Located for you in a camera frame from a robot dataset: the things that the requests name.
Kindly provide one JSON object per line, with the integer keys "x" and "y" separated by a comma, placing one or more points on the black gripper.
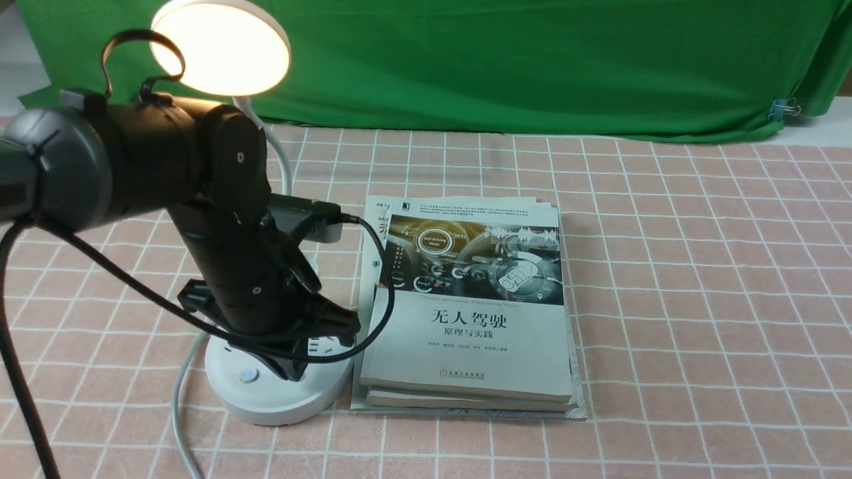
{"x": 264, "y": 311}

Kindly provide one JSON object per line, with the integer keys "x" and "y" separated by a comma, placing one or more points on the white desk lamp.
{"x": 238, "y": 48}

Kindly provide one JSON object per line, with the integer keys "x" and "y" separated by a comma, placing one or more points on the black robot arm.
{"x": 87, "y": 164}

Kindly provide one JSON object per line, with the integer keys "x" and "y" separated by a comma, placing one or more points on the top self-driving textbook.
{"x": 476, "y": 299}

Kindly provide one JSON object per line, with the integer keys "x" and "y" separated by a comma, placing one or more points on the green backdrop cloth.
{"x": 669, "y": 71}

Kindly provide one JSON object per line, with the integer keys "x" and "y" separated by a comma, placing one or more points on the pink checkered tablecloth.
{"x": 709, "y": 288}

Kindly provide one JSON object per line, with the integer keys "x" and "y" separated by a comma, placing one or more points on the blue binder clip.
{"x": 784, "y": 108}

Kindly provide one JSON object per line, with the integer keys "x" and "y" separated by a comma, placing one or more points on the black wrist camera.
{"x": 306, "y": 219}

